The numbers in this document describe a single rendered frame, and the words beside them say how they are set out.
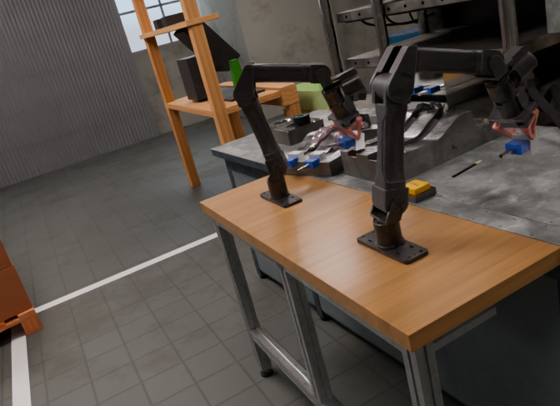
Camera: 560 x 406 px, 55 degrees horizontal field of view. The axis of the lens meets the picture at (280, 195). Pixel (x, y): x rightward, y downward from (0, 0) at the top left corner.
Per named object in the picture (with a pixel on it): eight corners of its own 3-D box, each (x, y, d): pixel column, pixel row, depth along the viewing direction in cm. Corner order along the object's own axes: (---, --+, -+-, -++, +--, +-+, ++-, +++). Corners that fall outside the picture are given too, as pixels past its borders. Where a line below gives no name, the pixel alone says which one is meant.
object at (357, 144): (332, 156, 174) (332, 140, 172) (323, 152, 178) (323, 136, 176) (364, 148, 180) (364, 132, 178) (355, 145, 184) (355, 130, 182)
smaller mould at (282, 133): (291, 146, 246) (287, 131, 244) (275, 142, 259) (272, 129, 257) (326, 132, 254) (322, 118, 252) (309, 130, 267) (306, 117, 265)
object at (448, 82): (447, 108, 246) (442, 71, 240) (407, 107, 269) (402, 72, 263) (520, 78, 266) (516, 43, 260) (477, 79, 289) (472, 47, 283)
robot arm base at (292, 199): (271, 169, 190) (253, 176, 188) (297, 178, 173) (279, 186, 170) (276, 189, 193) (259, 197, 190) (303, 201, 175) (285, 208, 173)
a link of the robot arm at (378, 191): (394, 207, 132) (396, 72, 123) (408, 214, 126) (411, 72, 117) (371, 210, 130) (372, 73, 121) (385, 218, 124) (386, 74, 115)
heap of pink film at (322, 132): (340, 150, 199) (336, 129, 196) (304, 149, 211) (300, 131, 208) (378, 127, 215) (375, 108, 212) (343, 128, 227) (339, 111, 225)
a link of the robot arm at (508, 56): (518, 67, 135) (496, 29, 130) (544, 67, 127) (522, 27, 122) (487, 98, 134) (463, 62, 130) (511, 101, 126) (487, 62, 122)
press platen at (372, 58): (512, 60, 208) (512, 47, 207) (346, 67, 303) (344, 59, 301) (623, 17, 238) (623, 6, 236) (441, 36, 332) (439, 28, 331)
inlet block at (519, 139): (511, 167, 132) (509, 147, 131) (492, 166, 136) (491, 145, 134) (538, 150, 139) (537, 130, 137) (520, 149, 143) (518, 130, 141)
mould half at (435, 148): (393, 186, 167) (386, 145, 163) (344, 174, 189) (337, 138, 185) (502, 136, 187) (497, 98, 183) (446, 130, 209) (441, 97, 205)
